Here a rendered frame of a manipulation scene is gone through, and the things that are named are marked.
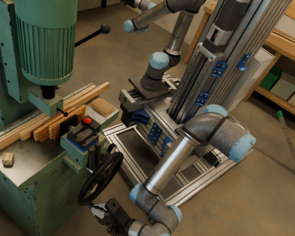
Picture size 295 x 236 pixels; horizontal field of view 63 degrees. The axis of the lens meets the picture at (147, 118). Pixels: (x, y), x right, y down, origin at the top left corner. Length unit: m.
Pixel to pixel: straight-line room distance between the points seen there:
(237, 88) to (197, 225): 1.13
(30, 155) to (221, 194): 1.77
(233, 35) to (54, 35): 0.90
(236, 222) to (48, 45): 2.02
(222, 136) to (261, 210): 1.74
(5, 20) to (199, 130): 0.75
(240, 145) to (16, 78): 0.86
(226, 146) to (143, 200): 0.37
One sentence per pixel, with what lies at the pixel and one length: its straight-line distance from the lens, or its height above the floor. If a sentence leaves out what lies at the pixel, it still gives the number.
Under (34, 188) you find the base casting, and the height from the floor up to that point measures 0.80.
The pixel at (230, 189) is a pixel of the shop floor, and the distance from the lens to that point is 2.49.
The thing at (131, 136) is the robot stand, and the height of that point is 0.21.
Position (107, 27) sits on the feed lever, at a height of 1.41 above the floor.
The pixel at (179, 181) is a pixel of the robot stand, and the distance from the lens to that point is 1.97.
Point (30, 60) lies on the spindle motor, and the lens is 0.88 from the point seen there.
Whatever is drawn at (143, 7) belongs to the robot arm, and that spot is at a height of 1.22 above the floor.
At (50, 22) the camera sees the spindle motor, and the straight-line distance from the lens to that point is 0.78.
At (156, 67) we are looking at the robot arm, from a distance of 1.52.
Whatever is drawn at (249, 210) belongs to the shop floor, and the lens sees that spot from 2.49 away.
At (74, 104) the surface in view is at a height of 0.94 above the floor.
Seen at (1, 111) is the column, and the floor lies 0.90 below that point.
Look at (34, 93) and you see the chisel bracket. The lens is 1.08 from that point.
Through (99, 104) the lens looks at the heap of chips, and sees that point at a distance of 1.26.
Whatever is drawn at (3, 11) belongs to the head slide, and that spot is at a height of 1.39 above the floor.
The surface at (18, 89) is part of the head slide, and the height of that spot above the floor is 1.08.
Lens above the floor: 1.80
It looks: 44 degrees down
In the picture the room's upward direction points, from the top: 22 degrees clockwise
